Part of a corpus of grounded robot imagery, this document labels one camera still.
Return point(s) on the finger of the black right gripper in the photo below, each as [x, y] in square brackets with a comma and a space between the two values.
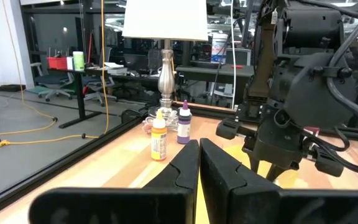
[329, 165]
[227, 129]

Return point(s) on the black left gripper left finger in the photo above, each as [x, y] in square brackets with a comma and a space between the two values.
[120, 208]

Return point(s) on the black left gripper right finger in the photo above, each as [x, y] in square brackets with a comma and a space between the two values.
[275, 208]

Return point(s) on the yellow food coloring bottle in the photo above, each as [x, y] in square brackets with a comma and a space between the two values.
[158, 143]

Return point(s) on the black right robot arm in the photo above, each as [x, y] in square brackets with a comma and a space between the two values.
[312, 28]

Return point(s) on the yellow plastic bin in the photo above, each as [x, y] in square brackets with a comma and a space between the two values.
[233, 151]

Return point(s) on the black side desk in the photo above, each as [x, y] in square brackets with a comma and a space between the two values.
[197, 70]

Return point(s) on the long white pole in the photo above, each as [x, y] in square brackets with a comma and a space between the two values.
[233, 62]

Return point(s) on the grey computer monitor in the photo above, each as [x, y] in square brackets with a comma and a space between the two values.
[239, 57]

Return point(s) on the white plastic bucket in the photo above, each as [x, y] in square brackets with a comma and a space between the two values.
[219, 46]

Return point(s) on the black office desk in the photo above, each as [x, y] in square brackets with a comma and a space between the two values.
[82, 93]

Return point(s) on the grey office chair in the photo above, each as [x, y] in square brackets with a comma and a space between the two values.
[51, 81]
[99, 84]

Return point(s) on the silver table lamp white shade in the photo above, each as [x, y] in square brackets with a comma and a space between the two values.
[166, 18]

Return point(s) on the stack of papers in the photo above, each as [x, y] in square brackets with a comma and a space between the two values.
[115, 69]

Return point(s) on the teal floor mat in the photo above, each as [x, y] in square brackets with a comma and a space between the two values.
[37, 90]

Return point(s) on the green white canister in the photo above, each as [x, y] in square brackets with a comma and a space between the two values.
[79, 62]

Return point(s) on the white container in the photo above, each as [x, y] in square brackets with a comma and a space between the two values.
[70, 63]

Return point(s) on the red storage bin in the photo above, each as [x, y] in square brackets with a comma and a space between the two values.
[57, 63]

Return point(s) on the black floor mat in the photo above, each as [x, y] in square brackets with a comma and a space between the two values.
[11, 88]

